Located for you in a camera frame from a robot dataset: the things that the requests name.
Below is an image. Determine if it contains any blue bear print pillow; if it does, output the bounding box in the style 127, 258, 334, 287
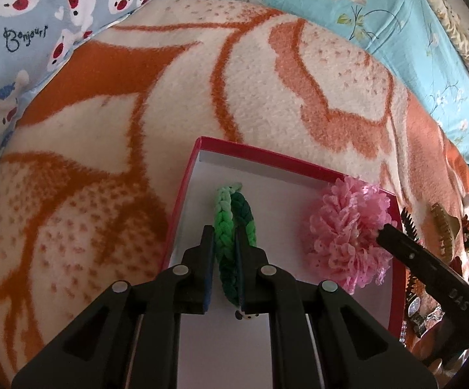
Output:
0, 0, 171, 188

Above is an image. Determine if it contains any silver wrist watch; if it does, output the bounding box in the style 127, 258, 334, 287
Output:
405, 292, 428, 338

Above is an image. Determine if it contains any pink flower hair tie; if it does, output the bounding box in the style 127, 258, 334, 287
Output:
304, 176, 394, 295

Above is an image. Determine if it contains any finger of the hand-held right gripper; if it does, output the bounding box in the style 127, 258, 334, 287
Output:
376, 223, 469, 369

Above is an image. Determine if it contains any beige lace cloth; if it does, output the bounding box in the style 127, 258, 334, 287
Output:
412, 0, 469, 90

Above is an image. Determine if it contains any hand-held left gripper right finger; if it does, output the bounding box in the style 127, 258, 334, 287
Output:
234, 227, 438, 389

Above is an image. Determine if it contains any red cardboard box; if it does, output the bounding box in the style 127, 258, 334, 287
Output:
160, 137, 407, 389

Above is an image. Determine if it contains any black hair comb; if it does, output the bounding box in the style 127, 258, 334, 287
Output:
400, 206, 422, 296

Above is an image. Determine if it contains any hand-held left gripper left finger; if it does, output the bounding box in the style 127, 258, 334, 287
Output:
11, 225, 218, 389

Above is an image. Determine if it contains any green braided bracelet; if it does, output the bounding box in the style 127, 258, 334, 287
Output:
212, 182, 259, 322

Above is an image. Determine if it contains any gold hair claw clip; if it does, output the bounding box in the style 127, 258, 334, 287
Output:
430, 204, 463, 261

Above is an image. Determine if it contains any orange and cream blanket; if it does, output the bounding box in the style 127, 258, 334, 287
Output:
0, 0, 469, 389

